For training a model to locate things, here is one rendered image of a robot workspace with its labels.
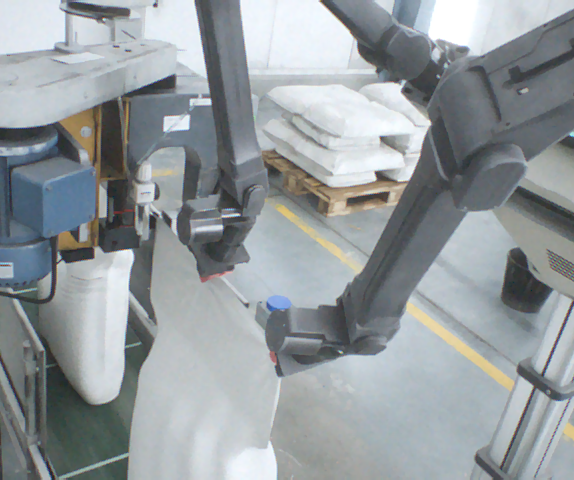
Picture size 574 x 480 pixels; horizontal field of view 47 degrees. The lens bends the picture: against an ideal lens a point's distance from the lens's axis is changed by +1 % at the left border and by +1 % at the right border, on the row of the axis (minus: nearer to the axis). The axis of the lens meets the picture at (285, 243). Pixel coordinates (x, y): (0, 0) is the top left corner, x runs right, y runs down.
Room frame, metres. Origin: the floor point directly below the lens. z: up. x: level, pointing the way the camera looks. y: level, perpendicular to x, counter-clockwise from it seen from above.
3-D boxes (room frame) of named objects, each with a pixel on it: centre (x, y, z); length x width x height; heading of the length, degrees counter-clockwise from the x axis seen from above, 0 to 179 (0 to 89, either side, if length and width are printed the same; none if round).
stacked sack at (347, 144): (4.23, -0.15, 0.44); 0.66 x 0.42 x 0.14; 33
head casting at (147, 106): (1.38, 0.33, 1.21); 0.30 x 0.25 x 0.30; 39
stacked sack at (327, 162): (4.10, -0.32, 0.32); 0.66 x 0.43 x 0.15; 131
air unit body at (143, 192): (1.18, 0.29, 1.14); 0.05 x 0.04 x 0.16; 129
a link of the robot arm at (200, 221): (0.98, 0.12, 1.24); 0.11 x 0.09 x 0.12; 127
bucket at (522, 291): (3.11, -1.29, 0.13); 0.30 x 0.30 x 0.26
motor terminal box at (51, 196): (0.89, 0.36, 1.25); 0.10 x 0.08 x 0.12; 154
